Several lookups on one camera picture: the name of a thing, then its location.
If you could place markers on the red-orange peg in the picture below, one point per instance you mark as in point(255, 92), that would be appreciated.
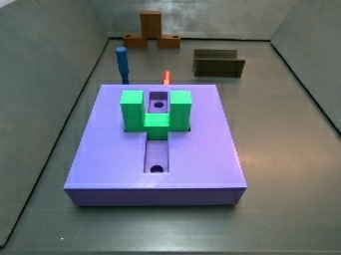
point(167, 78)

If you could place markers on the green U-shaped block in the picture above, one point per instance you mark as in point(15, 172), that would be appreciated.
point(156, 124)

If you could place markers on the black U-shaped bracket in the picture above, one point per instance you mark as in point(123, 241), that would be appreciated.
point(216, 63)

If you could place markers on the brown T-shaped block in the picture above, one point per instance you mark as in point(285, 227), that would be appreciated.
point(151, 22)

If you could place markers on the blue cylinder peg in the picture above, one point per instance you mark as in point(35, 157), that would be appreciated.
point(123, 64)

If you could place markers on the purple base board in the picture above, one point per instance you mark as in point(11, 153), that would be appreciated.
point(202, 174)

